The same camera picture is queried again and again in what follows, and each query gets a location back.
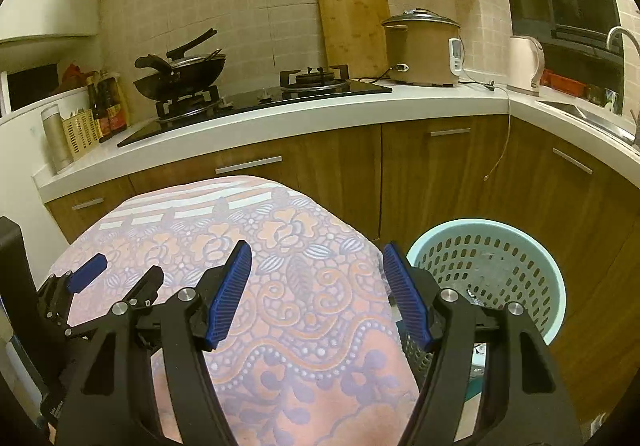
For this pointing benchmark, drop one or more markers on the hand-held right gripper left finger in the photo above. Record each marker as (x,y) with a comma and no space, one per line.
(227,296)

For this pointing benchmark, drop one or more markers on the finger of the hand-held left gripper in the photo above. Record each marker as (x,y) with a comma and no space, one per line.
(146,283)
(89,271)

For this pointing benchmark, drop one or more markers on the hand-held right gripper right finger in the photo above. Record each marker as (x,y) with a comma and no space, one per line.
(407,296)

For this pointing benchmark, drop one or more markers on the light blue plastic basket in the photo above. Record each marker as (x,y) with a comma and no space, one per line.
(500,231)

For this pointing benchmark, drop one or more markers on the patterned tablecloth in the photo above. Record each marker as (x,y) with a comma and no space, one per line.
(310,326)

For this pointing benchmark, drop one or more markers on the steel thermos flask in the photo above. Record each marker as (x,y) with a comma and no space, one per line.
(56,141)

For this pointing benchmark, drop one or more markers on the yellow plastic basket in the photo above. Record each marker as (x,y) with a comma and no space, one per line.
(81,134)

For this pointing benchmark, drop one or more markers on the wooden kitchen cabinet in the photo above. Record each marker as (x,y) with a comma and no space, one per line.
(340,161)

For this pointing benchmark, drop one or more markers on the dark soy sauce bottle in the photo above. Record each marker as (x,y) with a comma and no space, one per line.
(116,109)
(99,114)

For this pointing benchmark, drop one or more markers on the black burner grate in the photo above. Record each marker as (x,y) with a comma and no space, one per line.
(315,79)
(187,104)

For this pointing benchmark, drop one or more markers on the black glass gas stove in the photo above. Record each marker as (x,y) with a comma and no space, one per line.
(250,109)

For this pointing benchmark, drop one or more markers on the black kitchen appliance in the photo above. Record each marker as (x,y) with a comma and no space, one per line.
(30,86)

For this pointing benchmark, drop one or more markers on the red packaging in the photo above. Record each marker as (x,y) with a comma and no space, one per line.
(75,75)

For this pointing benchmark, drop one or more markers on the black wok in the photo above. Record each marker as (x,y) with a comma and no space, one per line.
(185,79)

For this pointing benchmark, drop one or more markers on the black pan lid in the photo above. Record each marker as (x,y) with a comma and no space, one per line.
(192,57)

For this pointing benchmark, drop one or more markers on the beige rice cooker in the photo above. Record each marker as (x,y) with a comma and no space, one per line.
(422,51)

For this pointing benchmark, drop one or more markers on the steel sink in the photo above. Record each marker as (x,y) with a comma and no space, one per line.
(585,119)

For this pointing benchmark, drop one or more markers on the white electric kettle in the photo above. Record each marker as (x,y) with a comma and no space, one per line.
(524,64)

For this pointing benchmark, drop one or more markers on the red tray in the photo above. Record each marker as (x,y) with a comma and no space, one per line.
(562,81)

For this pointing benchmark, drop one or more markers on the wooden cutting board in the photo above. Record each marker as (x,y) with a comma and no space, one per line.
(352,26)

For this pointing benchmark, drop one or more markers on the chrome faucet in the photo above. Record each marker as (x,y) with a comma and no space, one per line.
(631,76)

